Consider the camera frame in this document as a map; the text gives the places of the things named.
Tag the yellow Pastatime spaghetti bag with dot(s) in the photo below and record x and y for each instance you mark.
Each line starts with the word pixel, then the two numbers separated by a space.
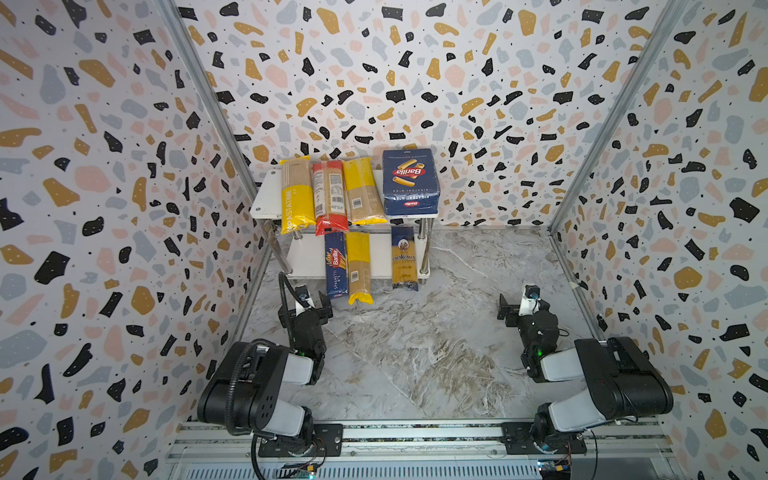
pixel 297 195

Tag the red spaghetti bag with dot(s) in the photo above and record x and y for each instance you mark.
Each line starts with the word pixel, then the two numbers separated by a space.
pixel 329 197

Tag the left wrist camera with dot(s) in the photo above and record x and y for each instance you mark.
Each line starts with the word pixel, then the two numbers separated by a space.
pixel 303 300

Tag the white two-tier shelf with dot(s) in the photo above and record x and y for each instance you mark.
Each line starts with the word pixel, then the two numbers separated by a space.
pixel 302 255

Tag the yellow-top spaghetti bag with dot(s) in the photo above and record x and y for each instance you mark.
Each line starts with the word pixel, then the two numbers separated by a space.
pixel 364 203

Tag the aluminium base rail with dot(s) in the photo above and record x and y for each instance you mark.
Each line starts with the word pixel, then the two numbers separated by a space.
pixel 426 449

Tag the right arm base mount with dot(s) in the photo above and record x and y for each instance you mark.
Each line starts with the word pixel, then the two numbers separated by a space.
pixel 530 438

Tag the blue Barilla spaghetti box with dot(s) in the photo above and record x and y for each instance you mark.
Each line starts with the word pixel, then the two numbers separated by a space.
pixel 335 255

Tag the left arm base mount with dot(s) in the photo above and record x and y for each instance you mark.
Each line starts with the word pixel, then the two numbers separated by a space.
pixel 320 440

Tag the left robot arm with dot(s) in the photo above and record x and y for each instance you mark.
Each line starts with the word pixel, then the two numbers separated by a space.
pixel 243 395

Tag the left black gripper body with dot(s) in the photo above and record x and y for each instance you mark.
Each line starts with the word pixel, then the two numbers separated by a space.
pixel 318 314

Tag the blue Barilla pasta box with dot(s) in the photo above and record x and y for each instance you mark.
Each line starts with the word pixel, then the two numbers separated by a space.
pixel 410 184

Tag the blue-top clear spaghetti bag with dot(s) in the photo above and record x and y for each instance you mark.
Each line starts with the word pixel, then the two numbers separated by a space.
pixel 403 256

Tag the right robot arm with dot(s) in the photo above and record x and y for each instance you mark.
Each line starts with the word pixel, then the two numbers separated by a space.
pixel 620 381

